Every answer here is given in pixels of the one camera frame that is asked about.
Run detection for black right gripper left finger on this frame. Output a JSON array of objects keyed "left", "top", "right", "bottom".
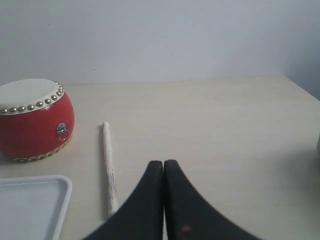
[{"left": 86, "top": 160, "right": 164, "bottom": 240}]

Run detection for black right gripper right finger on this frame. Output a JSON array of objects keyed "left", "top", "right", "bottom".
[{"left": 163, "top": 159, "right": 258, "bottom": 240}]

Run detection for white wooden drumstick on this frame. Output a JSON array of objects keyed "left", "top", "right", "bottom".
[{"left": 102, "top": 121, "right": 119, "bottom": 219}]

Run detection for small red drum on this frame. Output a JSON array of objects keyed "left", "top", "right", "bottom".
[{"left": 0, "top": 78, "right": 75, "bottom": 162}]

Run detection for white plastic tray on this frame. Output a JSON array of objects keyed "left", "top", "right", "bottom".
[{"left": 0, "top": 175, "right": 72, "bottom": 240}]

